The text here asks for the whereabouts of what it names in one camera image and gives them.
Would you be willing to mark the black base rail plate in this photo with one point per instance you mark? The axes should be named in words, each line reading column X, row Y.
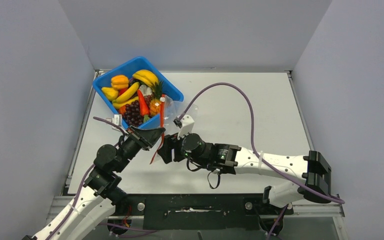
column 246, row 211

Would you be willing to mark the orange toy carrot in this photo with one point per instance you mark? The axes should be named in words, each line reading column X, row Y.
column 144, row 109

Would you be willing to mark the white toy garlic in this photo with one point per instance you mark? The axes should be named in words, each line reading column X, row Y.
column 145, row 90

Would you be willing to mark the yellow banana bunch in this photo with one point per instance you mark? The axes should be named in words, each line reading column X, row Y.
column 147, row 77

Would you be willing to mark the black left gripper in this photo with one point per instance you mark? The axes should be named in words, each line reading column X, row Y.
column 146, row 138

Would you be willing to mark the yellow toy banana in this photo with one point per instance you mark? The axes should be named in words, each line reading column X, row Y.
column 127, row 94

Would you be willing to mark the dark purple toy grapes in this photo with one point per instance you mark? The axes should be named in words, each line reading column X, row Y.
column 131, row 114

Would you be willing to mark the yellow toy lemon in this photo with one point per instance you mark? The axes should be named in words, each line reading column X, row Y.
column 110, row 93

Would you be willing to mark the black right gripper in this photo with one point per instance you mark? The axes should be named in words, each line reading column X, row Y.
column 171, row 142

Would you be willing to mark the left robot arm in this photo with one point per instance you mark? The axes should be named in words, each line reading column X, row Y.
column 98, row 193

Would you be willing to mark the small red grape bunch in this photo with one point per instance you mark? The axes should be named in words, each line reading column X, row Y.
column 149, row 99

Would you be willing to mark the blue plastic bin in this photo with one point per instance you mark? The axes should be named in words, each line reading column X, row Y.
column 128, row 69

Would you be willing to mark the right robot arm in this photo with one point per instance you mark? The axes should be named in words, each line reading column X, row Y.
column 307, row 176

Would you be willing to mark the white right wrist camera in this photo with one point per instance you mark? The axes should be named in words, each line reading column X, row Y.
column 185, row 125

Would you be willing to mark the orange toy bell pepper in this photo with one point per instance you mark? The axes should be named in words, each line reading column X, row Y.
column 120, row 82

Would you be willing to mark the orange toy pineapple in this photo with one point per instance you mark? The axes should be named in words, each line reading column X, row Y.
column 155, row 102

